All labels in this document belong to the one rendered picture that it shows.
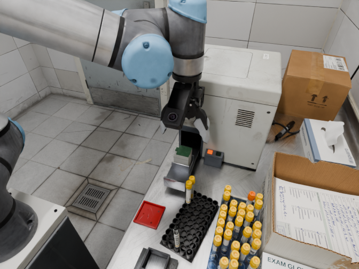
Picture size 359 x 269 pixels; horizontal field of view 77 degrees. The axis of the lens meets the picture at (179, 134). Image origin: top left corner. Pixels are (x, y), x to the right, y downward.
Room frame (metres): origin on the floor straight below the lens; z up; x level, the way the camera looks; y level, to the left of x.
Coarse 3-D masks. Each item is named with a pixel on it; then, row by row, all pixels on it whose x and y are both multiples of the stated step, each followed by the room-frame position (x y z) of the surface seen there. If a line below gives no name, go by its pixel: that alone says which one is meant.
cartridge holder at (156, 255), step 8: (144, 248) 0.24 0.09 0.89; (152, 248) 0.23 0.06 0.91; (144, 256) 0.21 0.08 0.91; (152, 256) 0.22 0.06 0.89; (160, 256) 0.22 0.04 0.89; (168, 256) 0.21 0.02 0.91; (136, 264) 0.20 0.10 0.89; (144, 264) 0.20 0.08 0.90; (152, 264) 0.20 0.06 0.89; (160, 264) 0.20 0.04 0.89; (168, 264) 0.20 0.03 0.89; (176, 264) 0.20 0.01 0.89
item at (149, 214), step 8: (144, 200) 0.37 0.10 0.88; (144, 208) 0.35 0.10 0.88; (152, 208) 0.35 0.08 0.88; (160, 208) 0.35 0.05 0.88; (136, 216) 0.32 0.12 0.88; (144, 216) 0.33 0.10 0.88; (152, 216) 0.33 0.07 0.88; (160, 216) 0.32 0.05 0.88; (144, 224) 0.30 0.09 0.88; (152, 224) 0.30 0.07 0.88
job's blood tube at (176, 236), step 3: (174, 225) 0.25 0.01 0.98; (177, 225) 0.25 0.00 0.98; (174, 228) 0.25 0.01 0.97; (177, 228) 0.24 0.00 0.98; (174, 231) 0.24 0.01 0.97; (177, 231) 0.24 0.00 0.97; (174, 234) 0.24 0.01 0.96; (177, 234) 0.24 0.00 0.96; (174, 237) 0.24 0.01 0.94; (177, 237) 0.24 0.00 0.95; (174, 240) 0.24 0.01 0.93; (177, 240) 0.24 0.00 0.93; (174, 243) 0.24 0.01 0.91; (177, 243) 0.24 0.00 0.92; (177, 246) 0.23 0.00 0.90
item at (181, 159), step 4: (176, 152) 0.48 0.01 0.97; (176, 156) 0.47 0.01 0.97; (180, 156) 0.46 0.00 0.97; (184, 156) 0.46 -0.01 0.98; (176, 160) 0.47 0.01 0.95; (180, 160) 0.46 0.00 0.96; (184, 160) 0.46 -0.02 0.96; (188, 160) 0.46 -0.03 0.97; (184, 164) 0.46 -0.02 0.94; (188, 164) 0.46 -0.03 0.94
